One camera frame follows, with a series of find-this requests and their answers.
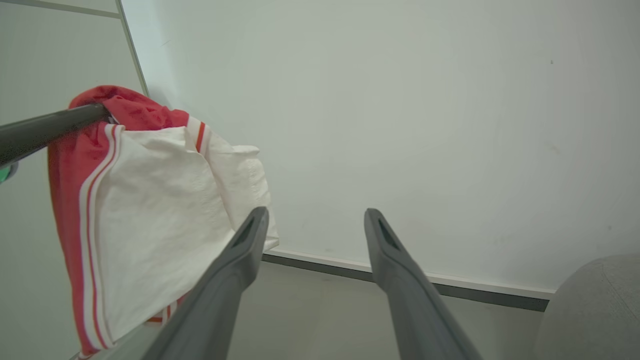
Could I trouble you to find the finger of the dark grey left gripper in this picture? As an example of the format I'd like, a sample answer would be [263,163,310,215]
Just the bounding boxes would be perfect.
[0,102,112,169]

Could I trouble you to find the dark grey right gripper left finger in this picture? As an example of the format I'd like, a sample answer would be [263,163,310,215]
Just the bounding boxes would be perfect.
[141,207,270,360]

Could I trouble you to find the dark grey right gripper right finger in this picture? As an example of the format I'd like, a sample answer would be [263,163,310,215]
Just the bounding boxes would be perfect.
[363,208,483,360]

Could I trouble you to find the red and white shorts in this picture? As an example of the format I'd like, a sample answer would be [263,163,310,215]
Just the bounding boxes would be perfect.
[47,85,280,359]

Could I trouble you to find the white and grey baseboard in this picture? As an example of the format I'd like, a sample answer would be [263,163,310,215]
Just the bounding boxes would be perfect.
[262,249,557,313]

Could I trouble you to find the grey fabric sofa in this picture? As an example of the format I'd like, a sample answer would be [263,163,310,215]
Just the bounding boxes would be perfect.
[531,252,640,360]

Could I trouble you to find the grey metal partition frame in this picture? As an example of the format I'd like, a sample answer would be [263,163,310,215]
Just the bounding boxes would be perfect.
[0,0,150,97]

